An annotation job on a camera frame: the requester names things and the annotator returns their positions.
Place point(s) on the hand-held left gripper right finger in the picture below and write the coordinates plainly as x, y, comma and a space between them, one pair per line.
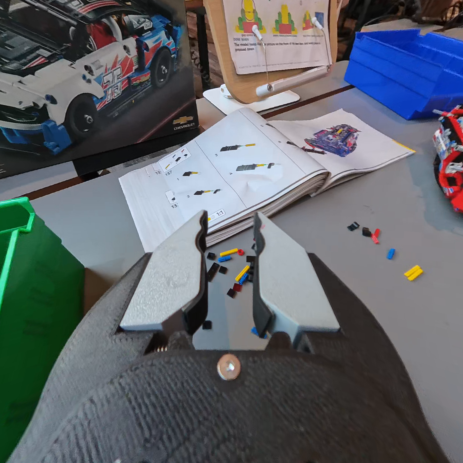
293, 289

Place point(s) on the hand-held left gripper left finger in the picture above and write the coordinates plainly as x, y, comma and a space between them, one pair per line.
162, 285

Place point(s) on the pile of small toy bricks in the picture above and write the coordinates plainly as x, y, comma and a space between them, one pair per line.
228, 252

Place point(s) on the blue toy pin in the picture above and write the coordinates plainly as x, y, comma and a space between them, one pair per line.
390, 254

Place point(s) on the instruction booklet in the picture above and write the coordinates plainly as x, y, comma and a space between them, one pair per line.
253, 162

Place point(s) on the partly built toy car model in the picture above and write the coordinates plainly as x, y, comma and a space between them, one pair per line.
452, 162

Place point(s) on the green plastic bin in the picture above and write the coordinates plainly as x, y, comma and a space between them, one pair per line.
36, 307

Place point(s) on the wooden document stand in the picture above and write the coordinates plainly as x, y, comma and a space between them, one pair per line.
224, 72

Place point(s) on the black toy car set box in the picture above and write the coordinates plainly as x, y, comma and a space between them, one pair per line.
90, 72

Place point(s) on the blue plastic bin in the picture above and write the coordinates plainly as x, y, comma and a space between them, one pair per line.
398, 79

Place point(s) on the printed instruction sheet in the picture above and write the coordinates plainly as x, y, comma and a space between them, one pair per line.
282, 47

